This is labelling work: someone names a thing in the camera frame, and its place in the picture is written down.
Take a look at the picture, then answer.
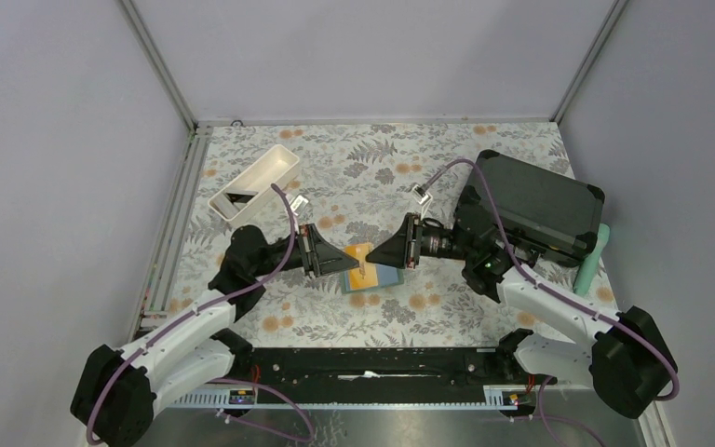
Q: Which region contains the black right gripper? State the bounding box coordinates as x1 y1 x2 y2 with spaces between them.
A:
366 213 474 269

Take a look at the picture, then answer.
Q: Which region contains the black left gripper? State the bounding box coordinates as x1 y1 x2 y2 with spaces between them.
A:
252 223 359 278

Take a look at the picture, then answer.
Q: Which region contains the green card holder wallet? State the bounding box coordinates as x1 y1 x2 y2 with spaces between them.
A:
341 264 404 294

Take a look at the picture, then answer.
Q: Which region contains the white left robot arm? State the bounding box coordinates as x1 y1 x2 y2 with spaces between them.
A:
70 223 359 446

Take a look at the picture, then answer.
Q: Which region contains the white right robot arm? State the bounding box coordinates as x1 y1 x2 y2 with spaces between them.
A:
366 213 681 418

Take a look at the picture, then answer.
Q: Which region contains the white rectangular plastic tray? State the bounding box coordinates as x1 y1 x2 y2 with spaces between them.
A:
208 144 301 227

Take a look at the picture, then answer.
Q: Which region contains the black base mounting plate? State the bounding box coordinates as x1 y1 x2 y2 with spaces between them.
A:
226 347 545 406

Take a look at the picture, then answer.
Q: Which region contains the black hard carrying case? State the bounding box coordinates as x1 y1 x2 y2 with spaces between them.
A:
453 150 605 268

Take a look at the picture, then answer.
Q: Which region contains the mint green cylindrical object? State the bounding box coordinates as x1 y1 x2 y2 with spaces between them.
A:
573 223 611 297

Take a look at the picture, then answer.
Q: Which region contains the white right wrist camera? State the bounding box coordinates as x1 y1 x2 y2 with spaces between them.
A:
410 183 433 217

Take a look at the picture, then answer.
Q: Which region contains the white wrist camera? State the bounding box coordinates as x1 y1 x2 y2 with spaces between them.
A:
289 195 310 217
410 183 433 217

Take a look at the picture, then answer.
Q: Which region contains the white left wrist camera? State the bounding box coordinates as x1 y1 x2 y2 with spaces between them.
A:
289 195 310 217

